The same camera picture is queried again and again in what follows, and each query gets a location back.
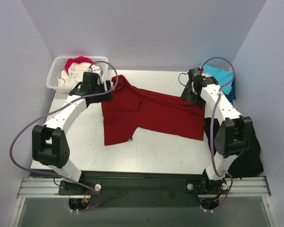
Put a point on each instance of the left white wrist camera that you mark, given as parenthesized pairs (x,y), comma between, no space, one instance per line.
(96,69)

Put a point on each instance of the black t-shirt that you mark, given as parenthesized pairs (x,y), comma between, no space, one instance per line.
(246,165)

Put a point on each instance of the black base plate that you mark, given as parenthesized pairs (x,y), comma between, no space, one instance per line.
(73,189)
(204,186)

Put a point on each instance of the turquoise folded t-shirt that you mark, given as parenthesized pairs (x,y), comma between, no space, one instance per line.
(222,76)

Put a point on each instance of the cream white t-shirt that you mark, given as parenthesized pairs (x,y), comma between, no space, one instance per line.
(74,76)

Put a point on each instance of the dark red t-shirt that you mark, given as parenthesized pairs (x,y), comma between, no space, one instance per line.
(134,108)

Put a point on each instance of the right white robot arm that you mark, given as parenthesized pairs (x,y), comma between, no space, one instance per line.
(230,131)

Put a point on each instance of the aluminium rail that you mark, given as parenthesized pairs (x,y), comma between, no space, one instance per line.
(48,188)

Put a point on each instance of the white plastic basket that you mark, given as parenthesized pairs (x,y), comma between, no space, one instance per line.
(58,65)

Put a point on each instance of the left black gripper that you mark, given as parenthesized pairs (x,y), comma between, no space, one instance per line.
(104,97)

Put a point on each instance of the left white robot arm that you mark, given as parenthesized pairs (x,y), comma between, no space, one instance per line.
(49,142)

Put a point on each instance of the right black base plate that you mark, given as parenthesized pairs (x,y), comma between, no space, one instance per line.
(204,186)

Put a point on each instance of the dark blue folded t-shirt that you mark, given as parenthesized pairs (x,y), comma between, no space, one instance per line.
(231,96)

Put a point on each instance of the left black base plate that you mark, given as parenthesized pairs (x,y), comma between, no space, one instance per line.
(73,189)

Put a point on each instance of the bright red t-shirt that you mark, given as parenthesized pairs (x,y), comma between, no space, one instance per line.
(77,60)

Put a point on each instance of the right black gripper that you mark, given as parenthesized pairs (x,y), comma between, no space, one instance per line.
(192,99)

